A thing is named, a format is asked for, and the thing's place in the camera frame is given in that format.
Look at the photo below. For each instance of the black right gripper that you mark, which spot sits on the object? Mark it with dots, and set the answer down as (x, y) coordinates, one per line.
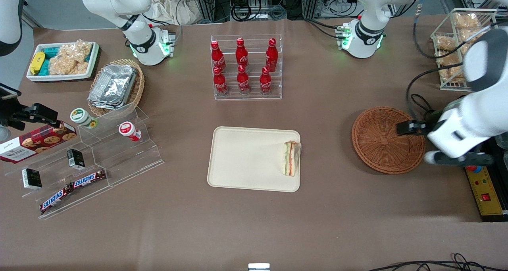
(16, 116)

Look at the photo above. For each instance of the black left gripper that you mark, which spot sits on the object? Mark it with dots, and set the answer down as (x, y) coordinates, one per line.
(429, 125)

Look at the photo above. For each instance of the triangle sandwich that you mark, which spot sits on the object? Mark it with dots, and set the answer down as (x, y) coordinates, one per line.
(291, 160)

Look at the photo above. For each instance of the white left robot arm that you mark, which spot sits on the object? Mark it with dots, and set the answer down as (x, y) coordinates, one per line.
(367, 33)

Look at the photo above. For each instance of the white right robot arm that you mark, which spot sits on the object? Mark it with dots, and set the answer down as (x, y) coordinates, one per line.
(139, 37)

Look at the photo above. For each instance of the round brown wicker basket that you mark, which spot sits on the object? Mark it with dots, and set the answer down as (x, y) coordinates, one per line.
(377, 144)

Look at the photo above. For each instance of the oval tan wicker basket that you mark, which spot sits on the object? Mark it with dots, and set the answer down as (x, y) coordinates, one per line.
(137, 88)

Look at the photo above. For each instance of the cream plastic tray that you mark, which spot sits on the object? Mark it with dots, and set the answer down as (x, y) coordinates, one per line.
(246, 160)

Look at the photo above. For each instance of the red tartan Walkers cookie box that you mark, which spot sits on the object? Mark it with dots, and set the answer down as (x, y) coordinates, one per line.
(35, 142)

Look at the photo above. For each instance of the green lidded snack cup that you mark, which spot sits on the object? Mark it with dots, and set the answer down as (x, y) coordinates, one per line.
(81, 116)

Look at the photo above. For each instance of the white rectangular snack bin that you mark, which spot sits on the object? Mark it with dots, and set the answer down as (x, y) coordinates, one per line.
(59, 79)

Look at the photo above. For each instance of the teal snack packet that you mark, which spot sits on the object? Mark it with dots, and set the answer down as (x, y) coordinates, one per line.
(45, 66)
(50, 52)

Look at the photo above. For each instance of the clear bag of rice crackers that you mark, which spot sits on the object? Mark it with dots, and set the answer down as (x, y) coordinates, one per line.
(77, 50)
(65, 66)

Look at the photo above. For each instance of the yellow snack packet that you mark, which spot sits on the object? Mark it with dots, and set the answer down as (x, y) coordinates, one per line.
(37, 62)

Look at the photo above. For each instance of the small black box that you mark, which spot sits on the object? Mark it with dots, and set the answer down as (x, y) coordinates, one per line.
(75, 159)
(32, 179)

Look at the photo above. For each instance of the silver foil container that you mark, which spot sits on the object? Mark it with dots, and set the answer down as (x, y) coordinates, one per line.
(113, 84)
(105, 104)

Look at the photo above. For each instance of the bagged biscuit snack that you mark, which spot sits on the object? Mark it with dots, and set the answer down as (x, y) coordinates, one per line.
(466, 20)
(448, 58)
(470, 35)
(445, 43)
(450, 74)

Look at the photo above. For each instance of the Snickers chocolate bar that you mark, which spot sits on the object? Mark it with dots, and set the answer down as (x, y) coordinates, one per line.
(88, 179)
(54, 199)

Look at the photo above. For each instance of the red lidded snack cup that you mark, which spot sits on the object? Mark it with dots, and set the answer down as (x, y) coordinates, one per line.
(127, 129)

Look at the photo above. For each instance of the clear acrylic stepped shelf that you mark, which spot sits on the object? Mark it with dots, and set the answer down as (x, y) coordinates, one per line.
(131, 160)

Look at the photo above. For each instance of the red cola bottle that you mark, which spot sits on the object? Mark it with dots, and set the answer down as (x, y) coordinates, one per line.
(243, 80)
(272, 56)
(265, 81)
(217, 56)
(241, 54)
(220, 82)

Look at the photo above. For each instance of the clear acrylic bottle rack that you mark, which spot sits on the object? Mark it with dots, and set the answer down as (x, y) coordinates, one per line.
(254, 94)

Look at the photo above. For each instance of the beige crumpled cloth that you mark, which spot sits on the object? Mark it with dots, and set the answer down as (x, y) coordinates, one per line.
(174, 7)

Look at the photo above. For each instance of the small white grey device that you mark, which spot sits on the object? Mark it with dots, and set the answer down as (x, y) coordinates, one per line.
(258, 267)

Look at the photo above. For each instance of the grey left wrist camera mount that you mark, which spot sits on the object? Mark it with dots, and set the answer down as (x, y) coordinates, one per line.
(460, 160)

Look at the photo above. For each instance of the aluminium profile frame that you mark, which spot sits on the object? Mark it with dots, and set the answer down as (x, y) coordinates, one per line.
(206, 1)
(311, 1)

